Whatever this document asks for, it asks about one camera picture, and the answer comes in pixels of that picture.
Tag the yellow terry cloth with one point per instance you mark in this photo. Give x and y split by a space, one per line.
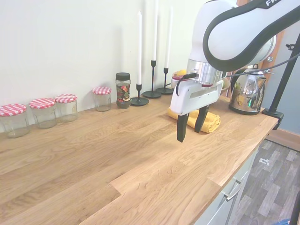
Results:
212 122

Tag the white kitchen cabinet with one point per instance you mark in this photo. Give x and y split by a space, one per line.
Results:
218 211

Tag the wooden door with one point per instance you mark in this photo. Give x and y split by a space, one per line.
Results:
277 54

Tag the blue object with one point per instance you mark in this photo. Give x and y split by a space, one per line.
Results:
283 221

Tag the coffee jar black lid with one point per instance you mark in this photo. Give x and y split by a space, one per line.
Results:
123 92

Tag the glass jar red checked lid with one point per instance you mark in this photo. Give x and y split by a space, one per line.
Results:
43 114
66 109
102 99
14 122

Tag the tall white candle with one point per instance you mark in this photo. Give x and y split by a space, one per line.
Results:
154 30
139 47
168 37

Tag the small white floor piece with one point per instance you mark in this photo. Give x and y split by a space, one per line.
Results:
264 161

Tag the yellow fruit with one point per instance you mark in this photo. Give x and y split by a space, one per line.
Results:
181 72

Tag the wooden fruit bowl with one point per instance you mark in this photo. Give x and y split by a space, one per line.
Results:
227 89

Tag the black clamped camera stand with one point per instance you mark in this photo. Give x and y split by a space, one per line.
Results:
282 86

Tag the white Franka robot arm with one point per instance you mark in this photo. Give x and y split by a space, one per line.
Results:
234 30

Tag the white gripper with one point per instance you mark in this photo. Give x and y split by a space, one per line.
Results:
187 100

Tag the stainless steel kettle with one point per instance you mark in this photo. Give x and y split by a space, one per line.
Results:
246 96

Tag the black candle holder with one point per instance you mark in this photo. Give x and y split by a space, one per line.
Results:
152 93
139 100
165 89

